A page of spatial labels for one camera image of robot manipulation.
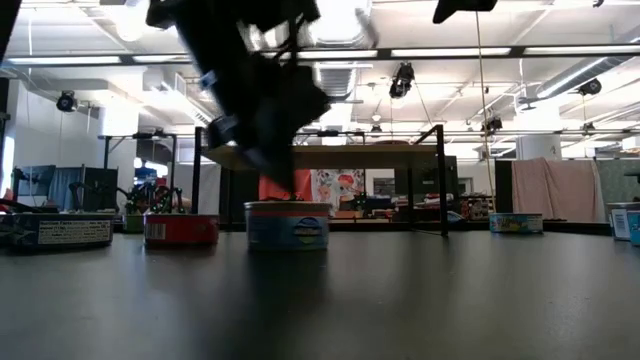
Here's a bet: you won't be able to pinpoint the black overhead frame bar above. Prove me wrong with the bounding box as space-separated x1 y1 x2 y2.
0 45 640 66

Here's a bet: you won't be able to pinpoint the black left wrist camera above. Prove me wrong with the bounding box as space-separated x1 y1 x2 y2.
292 62 332 130

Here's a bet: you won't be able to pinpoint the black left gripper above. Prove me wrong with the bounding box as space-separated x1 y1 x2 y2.
207 52 301 202

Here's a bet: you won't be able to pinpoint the floral poster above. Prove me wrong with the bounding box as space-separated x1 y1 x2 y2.
310 168 366 211

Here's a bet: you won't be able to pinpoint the blue curtain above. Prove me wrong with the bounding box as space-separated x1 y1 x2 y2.
47 167 85 211

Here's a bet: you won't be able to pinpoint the dark cabinet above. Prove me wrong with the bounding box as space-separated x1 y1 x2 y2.
82 166 120 212

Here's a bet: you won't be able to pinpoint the pink hanging cloth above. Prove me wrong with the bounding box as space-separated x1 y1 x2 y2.
510 156 604 224

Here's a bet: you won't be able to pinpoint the blue yellow tuna can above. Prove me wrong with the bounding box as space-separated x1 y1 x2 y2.
488 212 545 235

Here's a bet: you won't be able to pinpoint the green can gold lid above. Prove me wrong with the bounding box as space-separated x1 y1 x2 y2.
123 213 146 235

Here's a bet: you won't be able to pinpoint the white round pillar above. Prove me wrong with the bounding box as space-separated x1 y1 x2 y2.
516 134 562 161

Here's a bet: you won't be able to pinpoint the dark monitor screen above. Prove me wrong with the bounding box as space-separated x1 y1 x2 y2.
13 164 57 197

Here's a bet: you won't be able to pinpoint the black partition panel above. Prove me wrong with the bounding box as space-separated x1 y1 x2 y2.
494 159 515 215

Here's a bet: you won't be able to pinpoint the yellow cord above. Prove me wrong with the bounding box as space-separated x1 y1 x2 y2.
473 9 497 212

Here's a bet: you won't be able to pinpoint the red hanging cloth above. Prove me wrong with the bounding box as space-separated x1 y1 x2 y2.
258 168 314 202

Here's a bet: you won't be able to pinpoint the black table mat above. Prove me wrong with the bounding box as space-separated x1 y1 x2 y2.
0 230 640 360

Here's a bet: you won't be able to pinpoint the Wild Planet gold lid can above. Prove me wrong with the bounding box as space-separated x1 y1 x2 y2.
243 200 331 252

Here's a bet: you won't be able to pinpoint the black metal stand frame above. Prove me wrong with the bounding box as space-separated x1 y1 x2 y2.
97 128 177 174

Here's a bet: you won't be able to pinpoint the teal chunk light tuna can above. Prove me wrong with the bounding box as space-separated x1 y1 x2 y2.
605 200 640 248

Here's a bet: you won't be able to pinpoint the grey patterned partition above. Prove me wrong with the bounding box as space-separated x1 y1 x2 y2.
597 158 640 204

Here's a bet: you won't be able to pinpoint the wooden shelf black legs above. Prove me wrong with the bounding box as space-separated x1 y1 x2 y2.
191 123 450 239

